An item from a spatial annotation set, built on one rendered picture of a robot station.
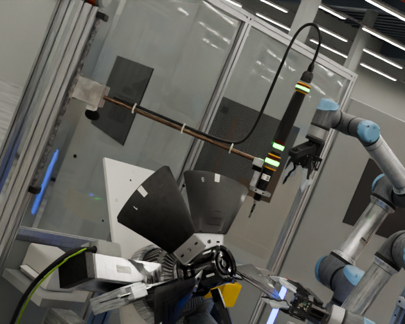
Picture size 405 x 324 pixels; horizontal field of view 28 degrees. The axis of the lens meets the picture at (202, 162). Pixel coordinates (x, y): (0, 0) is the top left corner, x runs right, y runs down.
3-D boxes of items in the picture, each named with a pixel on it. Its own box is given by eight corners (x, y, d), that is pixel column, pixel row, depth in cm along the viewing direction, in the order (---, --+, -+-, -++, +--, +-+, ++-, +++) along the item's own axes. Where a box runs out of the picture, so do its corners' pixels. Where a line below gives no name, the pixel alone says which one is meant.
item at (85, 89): (67, 96, 256) (76, 72, 256) (73, 98, 263) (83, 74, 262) (96, 108, 255) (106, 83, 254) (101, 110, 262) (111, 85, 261)
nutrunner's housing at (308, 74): (250, 198, 251) (306, 60, 248) (251, 197, 255) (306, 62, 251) (261, 202, 250) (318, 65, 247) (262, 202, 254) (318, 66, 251)
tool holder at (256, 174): (242, 186, 249) (254, 157, 249) (243, 185, 256) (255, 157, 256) (269, 197, 248) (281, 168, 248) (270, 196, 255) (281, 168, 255)
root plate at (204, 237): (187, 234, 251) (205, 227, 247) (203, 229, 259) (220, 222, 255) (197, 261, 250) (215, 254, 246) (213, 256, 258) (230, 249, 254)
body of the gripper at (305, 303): (296, 293, 249) (332, 308, 248) (296, 285, 257) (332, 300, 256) (286, 315, 250) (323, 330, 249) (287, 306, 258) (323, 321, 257)
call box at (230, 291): (186, 290, 304) (197, 264, 303) (203, 292, 311) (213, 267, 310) (215, 309, 293) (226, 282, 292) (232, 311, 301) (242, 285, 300)
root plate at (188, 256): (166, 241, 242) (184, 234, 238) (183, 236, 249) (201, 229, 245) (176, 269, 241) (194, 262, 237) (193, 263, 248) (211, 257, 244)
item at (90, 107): (81, 116, 257) (87, 102, 257) (85, 117, 261) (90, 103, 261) (95, 122, 257) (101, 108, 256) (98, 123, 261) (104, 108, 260)
